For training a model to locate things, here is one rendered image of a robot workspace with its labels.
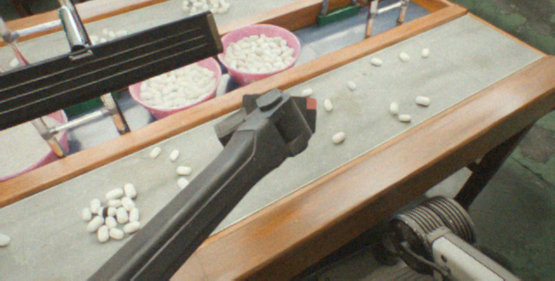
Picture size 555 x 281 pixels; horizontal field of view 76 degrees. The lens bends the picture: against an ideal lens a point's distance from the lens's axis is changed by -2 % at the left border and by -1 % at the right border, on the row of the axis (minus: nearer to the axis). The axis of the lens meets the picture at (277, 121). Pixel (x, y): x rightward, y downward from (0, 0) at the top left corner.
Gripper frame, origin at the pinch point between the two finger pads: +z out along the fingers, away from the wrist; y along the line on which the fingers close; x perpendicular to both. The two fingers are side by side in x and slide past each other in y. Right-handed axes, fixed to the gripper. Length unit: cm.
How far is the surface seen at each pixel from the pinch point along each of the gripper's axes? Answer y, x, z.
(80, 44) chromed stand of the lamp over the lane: -31.3, 8.1, -20.5
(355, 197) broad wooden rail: 17.1, -16.3, 5.4
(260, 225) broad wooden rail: -2.6, -22.8, 0.1
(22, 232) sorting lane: -53, -28, -1
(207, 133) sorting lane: -19.7, -4.3, 18.5
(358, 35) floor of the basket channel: 25, 36, 61
